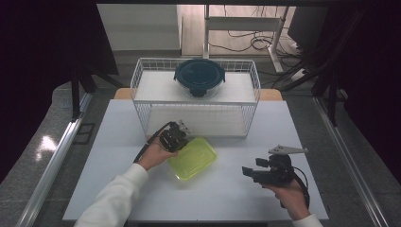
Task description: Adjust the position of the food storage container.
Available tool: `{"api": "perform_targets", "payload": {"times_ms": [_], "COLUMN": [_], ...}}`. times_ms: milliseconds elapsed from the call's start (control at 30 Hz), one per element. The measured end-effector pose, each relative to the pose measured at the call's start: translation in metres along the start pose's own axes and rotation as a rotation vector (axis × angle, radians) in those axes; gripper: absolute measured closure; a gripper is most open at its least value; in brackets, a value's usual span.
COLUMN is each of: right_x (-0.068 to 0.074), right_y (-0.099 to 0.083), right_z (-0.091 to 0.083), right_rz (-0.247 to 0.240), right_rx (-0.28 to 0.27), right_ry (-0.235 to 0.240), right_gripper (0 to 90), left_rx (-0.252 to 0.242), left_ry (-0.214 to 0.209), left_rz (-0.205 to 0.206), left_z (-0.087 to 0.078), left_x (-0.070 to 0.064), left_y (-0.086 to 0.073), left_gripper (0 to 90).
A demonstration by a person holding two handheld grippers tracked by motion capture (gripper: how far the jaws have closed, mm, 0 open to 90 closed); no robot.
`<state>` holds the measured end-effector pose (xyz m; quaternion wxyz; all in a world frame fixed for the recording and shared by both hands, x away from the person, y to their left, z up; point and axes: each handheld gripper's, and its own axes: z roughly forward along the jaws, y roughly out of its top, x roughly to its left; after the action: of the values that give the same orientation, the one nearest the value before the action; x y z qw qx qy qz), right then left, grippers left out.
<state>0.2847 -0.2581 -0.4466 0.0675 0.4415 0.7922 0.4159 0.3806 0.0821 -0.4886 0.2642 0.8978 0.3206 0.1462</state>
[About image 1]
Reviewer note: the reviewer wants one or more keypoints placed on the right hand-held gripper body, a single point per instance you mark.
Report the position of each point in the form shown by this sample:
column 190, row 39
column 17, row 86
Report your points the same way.
column 279, row 170

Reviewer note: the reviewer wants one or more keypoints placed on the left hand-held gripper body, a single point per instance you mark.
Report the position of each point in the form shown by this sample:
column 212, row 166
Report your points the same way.
column 171, row 137

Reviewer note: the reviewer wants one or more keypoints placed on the yellow-green plastic food container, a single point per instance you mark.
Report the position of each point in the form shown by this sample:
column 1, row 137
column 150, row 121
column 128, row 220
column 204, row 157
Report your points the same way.
column 197, row 159

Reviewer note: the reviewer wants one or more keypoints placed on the round dark teal food container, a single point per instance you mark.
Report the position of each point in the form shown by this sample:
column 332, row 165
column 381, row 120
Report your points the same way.
column 199, row 74

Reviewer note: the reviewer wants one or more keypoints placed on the person's left hand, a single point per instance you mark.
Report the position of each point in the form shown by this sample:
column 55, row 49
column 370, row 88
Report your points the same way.
column 154, row 156

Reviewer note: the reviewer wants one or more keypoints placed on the person's right hand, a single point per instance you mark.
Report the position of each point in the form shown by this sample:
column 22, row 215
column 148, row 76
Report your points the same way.
column 291, row 198

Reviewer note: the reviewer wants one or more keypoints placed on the wooden table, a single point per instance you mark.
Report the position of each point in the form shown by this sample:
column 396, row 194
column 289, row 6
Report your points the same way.
column 271, row 94

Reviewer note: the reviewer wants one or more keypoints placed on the white power strip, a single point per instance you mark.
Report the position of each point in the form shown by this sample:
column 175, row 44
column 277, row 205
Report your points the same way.
column 298, row 74

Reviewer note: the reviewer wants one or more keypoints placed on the white panel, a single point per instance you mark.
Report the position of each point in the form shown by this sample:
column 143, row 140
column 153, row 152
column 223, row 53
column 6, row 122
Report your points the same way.
column 138, row 26

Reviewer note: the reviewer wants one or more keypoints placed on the dark curtain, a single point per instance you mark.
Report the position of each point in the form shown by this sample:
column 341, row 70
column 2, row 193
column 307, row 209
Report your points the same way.
column 38, row 63
column 375, row 78

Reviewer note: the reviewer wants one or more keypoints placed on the aluminium rail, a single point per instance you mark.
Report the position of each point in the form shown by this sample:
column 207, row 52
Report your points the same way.
column 350, row 160
column 50, row 167

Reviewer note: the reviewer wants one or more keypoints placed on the white metal desk frame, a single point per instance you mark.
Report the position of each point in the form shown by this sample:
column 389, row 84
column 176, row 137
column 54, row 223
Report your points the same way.
column 242, row 23

